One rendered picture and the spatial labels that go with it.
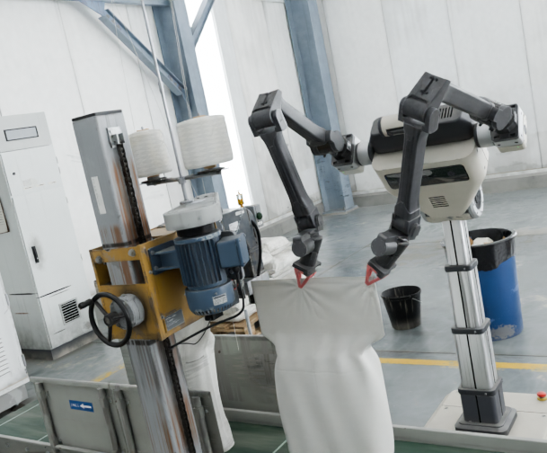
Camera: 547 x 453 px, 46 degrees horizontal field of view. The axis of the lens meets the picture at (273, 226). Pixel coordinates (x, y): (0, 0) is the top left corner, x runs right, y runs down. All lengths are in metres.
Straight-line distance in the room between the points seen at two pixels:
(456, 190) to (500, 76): 7.75
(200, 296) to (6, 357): 3.14
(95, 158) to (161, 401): 0.81
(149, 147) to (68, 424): 1.40
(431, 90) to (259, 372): 1.60
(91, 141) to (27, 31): 5.11
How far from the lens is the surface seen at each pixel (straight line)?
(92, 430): 2.98
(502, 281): 4.32
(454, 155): 2.29
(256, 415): 2.93
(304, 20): 11.03
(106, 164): 2.06
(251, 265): 2.46
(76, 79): 7.37
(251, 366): 2.94
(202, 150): 2.05
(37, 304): 6.02
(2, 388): 5.01
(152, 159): 2.23
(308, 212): 2.13
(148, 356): 2.16
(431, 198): 2.46
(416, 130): 1.81
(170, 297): 2.12
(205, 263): 1.98
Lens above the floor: 1.61
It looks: 9 degrees down
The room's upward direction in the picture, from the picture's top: 12 degrees counter-clockwise
